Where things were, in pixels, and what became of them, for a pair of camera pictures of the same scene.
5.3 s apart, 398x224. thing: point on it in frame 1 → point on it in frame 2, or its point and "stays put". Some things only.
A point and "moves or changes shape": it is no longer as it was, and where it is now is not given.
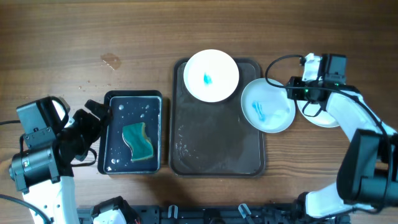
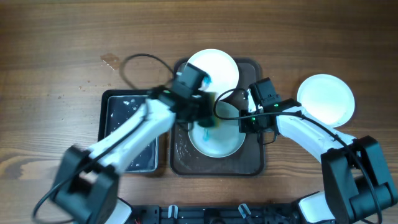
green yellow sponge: [135, 136] moves or changes shape
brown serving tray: [213, 139] stays put
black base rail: [275, 213] stays put
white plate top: [211, 75] stays put
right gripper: [295, 94] → [245, 127]
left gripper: [83, 116] → [204, 109]
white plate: [267, 107] moves or changes shape
